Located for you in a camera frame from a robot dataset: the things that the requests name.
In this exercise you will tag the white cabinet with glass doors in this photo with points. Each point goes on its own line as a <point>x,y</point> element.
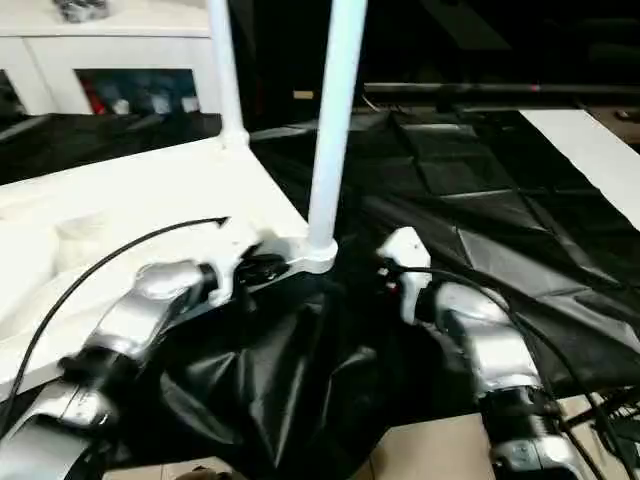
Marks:
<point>60,50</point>

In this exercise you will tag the red bottle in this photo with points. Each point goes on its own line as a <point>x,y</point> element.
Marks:
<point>92,98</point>

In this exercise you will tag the black remote control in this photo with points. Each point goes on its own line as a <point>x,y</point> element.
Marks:
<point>630,114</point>

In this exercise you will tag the black bar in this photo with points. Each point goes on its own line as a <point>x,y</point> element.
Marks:
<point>490,90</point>

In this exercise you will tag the white plastic table top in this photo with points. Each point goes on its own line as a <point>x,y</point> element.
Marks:
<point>110,205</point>

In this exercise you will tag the small yellow tag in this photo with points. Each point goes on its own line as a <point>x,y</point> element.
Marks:
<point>304,95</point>

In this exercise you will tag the black plastic mat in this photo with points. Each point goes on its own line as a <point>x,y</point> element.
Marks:
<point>480,230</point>

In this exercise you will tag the dark bundle on cabinet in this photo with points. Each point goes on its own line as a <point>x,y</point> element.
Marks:
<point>82,8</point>

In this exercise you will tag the black stand foot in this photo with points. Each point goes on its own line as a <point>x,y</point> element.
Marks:
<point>615,420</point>

